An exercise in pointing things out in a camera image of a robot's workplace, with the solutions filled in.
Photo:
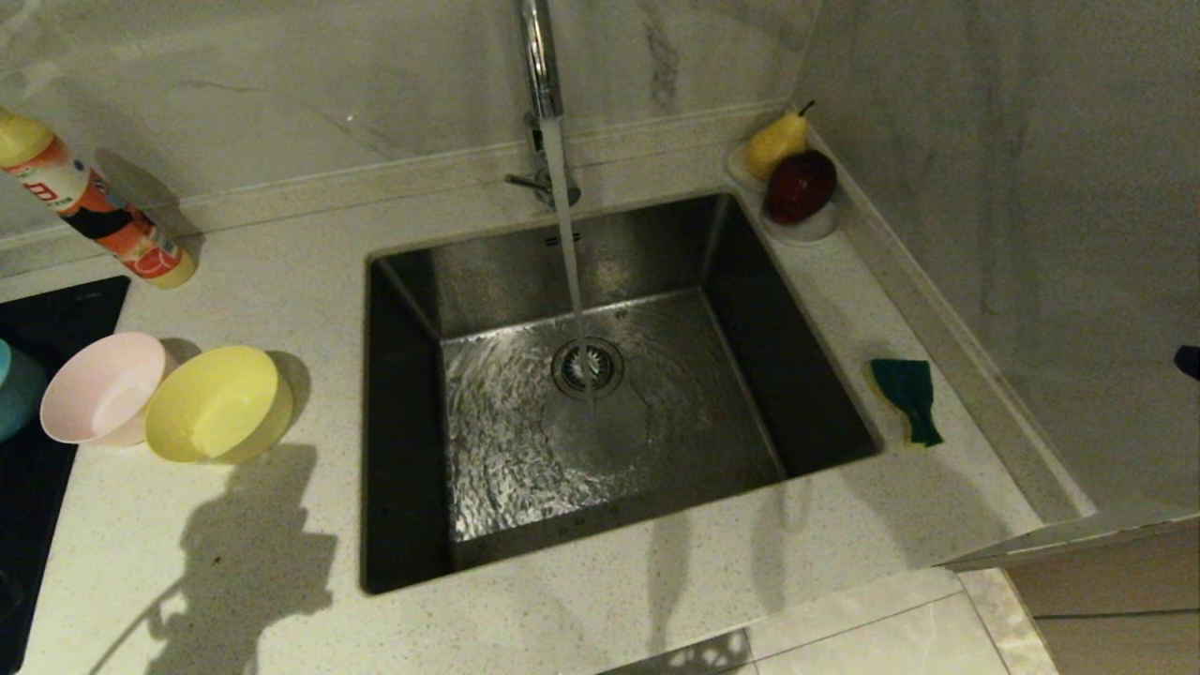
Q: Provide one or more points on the round metal drain strainer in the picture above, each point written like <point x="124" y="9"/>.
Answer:
<point x="605" y="370"/>

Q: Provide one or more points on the pink plastic bowl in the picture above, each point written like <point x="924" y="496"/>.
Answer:
<point x="103" y="389"/>

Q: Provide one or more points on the stainless steel sink basin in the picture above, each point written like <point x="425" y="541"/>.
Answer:
<point x="750" y="375"/>

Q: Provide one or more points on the yellow pear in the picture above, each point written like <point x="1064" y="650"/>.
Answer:
<point x="773" y="145"/>

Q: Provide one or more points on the blue plastic bowl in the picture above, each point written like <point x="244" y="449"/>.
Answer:
<point x="17" y="389"/>

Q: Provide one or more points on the running water stream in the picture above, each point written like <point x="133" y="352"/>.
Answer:
<point x="567" y="244"/>

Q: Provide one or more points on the yellow plastic bowl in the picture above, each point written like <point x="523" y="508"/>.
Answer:
<point x="216" y="403"/>

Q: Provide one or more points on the yellow-capped orange dish soap bottle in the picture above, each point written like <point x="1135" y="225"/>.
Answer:
<point x="66" y="183"/>

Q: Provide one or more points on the small white dish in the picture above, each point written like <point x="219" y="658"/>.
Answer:
<point x="735" y="169"/>
<point x="806" y="231"/>

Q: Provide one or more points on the dark red apple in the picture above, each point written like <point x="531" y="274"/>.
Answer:
<point x="799" y="187"/>

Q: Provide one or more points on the green and yellow sponge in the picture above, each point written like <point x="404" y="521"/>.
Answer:
<point x="905" y="389"/>

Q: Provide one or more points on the black induction cooktop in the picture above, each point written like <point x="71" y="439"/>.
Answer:
<point x="37" y="525"/>

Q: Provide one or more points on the chrome faucet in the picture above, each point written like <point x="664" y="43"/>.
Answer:
<point x="539" y="56"/>

